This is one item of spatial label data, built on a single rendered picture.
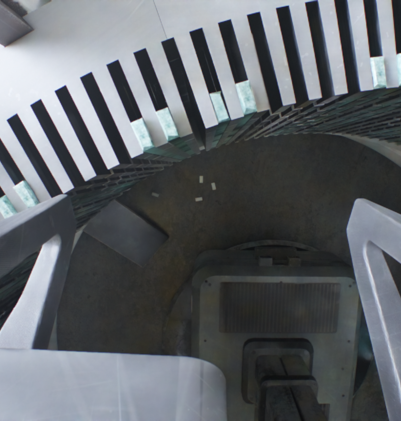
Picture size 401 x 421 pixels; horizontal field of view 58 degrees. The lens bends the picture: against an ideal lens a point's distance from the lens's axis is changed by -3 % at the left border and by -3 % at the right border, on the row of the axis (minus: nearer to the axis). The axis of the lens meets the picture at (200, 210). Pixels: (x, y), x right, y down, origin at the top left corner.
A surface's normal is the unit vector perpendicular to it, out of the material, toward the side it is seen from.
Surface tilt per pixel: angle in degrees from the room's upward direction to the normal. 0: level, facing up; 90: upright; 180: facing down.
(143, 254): 25
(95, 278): 0
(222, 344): 0
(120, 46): 0
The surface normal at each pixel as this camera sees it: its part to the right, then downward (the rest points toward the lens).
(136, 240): 0.30, 0.38
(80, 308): -0.01, 0.12
